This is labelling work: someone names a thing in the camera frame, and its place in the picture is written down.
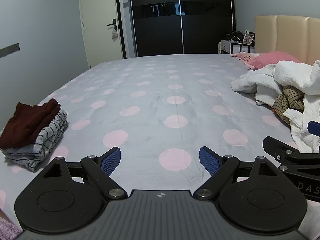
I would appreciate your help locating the small hanging pouch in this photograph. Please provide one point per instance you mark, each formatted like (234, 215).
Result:
(114, 33)

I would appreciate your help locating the black sliding wardrobe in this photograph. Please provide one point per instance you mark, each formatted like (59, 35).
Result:
(160, 30)

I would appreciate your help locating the cream white knit garment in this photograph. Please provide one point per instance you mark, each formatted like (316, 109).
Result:
(260, 82)

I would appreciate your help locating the photo frame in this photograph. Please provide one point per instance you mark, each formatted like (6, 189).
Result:
(248, 38)

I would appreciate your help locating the white nightstand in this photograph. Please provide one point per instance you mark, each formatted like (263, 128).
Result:
(232, 46)

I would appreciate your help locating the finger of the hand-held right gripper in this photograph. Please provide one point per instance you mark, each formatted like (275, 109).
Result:
(280, 150)
(315, 128)

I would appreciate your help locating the black bag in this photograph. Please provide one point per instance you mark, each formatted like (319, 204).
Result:
(236, 35)

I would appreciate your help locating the small white muslin garment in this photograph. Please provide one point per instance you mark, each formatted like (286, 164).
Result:
(303, 135)

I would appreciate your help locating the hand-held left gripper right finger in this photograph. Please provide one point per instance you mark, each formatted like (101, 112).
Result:
(208, 161)

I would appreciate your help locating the grey wall rail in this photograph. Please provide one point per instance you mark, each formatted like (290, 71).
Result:
(8, 50)

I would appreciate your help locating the folded grey striped garment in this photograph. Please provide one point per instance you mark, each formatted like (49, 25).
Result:
(47, 140)

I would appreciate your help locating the folded dark red garment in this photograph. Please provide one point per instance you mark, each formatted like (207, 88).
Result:
(27, 122)

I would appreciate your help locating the cream door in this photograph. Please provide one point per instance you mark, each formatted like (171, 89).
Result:
(97, 10)

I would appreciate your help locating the large white muslin garment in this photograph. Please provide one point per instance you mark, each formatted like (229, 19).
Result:
(297, 75)

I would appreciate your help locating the patterned pink pillow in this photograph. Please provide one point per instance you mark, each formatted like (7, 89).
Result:
(243, 55)

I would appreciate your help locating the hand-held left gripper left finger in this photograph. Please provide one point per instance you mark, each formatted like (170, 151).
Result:
(111, 161)

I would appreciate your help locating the bed with pink-dotted sheet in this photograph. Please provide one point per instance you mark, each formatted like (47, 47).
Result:
(150, 92)

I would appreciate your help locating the brown striped garment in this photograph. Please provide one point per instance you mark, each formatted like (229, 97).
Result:
(287, 100)

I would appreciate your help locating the beige padded headboard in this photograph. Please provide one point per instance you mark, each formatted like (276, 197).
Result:
(282, 35)

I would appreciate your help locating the plain pink pillow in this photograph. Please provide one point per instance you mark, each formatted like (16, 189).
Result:
(275, 58)

